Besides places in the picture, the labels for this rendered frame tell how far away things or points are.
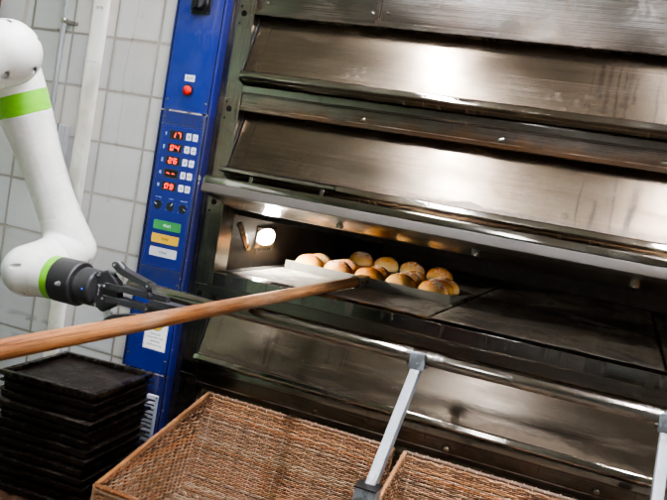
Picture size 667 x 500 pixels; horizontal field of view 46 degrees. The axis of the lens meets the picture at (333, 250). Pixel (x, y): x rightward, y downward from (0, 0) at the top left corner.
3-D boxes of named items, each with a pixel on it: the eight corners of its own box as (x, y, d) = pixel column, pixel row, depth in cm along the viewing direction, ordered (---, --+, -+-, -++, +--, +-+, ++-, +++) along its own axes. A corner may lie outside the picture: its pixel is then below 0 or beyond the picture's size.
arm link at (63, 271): (39, 303, 157) (45, 257, 157) (77, 298, 168) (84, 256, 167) (63, 309, 155) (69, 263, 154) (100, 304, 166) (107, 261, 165)
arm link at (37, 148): (-14, 124, 165) (24, 115, 160) (26, 113, 175) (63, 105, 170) (43, 283, 175) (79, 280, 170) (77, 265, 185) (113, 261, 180)
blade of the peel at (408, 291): (449, 305, 234) (451, 296, 234) (284, 268, 254) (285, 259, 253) (472, 295, 268) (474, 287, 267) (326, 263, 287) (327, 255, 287)
